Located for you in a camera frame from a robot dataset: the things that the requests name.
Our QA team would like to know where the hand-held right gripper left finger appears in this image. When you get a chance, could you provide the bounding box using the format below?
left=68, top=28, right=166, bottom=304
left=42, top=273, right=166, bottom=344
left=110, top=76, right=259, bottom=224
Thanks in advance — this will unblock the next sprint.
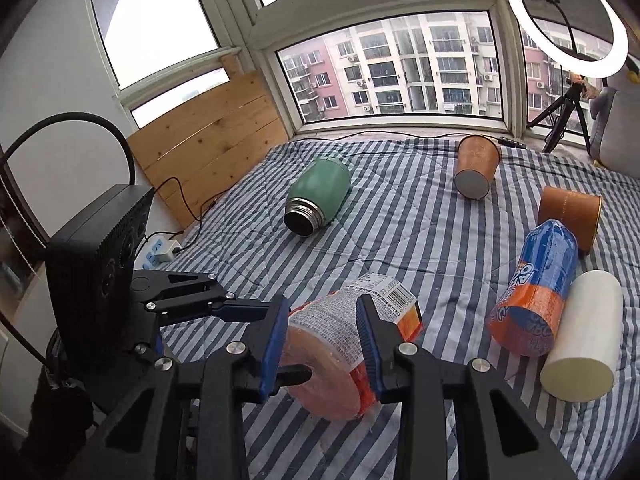
left=65, top=295, right=313, bottom=480

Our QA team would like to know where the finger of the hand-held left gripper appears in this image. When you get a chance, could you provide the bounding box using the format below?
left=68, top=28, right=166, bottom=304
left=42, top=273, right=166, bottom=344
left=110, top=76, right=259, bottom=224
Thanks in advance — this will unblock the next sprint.
left=131, top=269, right=282, bottom=327

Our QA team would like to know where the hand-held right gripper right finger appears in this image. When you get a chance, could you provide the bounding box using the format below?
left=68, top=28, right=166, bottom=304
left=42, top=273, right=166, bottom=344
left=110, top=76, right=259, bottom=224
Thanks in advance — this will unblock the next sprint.
left=356, top=295, right=581, bottom=480

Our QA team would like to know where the orange instant noodle cup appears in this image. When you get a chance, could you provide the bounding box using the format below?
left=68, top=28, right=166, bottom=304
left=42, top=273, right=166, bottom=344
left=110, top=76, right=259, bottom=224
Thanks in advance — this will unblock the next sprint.
left=277, top=272, right=424, bottom=422

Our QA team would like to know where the green thermos cup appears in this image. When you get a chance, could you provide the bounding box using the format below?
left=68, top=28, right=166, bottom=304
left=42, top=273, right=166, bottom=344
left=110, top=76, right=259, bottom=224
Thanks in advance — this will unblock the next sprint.
left=284, top=157, right=353, bottom=237

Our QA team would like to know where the white paper cup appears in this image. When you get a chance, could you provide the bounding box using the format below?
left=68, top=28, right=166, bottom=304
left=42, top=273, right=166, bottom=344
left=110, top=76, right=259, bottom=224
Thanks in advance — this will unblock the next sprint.
left=539, top=270, right=624, bottom=403

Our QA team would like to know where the brown paper cup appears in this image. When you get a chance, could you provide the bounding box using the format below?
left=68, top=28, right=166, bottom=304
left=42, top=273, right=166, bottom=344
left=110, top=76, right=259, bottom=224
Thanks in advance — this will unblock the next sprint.
left=453, top=134, right=502, bottom=200

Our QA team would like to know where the white power strip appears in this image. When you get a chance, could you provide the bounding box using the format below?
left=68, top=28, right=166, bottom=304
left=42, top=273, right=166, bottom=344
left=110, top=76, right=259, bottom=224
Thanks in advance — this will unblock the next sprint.
left=140, top=236, right=184, bottom=272

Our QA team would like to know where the blue striped blanket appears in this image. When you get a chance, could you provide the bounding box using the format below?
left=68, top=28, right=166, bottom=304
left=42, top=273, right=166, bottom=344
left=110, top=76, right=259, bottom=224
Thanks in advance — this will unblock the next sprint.
left=100, top=134, right=640, bottom=480

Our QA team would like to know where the wooden board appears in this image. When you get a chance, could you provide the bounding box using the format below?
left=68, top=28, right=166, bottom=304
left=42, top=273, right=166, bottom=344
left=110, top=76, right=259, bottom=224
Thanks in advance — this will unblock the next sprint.
left=127, top=54, right=291, bottom=232

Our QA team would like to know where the blue orange snack canister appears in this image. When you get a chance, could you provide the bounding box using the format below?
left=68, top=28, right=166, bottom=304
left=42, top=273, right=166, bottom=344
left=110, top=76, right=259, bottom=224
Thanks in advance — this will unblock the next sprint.
left=487, top=218, right=580, bottom=359

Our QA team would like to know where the brown cylindrical can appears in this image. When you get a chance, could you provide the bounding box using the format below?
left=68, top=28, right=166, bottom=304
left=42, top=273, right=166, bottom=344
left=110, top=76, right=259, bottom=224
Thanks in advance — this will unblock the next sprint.
left=537, top=186, right=604, bottom=257

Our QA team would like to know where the black tripod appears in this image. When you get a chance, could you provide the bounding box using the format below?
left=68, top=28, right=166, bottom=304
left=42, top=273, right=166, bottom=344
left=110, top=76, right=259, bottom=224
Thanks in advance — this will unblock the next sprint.
left=527, top=79, right=594, bottom=156

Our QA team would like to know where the grey plush penguin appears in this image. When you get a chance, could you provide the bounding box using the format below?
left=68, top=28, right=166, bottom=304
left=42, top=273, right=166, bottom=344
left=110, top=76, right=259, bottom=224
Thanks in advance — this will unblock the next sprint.
left=588, top=54, right=640, bottom=179

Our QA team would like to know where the black power cable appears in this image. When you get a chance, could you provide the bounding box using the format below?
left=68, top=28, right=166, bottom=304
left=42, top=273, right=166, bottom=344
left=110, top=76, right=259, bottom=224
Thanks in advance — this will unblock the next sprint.
left=149, top=176, right=262, bottom=287

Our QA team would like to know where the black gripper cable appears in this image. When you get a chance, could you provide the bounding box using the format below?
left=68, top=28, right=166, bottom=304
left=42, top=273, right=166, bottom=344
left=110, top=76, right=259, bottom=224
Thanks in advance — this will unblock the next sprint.
left=0, top=114, right=137, bottom=187

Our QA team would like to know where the white window frame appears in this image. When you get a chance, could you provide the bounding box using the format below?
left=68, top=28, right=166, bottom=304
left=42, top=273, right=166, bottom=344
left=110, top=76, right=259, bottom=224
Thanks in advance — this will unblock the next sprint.
left=82, top=0, right=556, bottom=138

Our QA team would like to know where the white ring light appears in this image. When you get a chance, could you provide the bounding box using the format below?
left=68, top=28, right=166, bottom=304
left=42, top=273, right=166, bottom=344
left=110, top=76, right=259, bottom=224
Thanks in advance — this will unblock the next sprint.
left=502, top=0, right=629, bottom=80

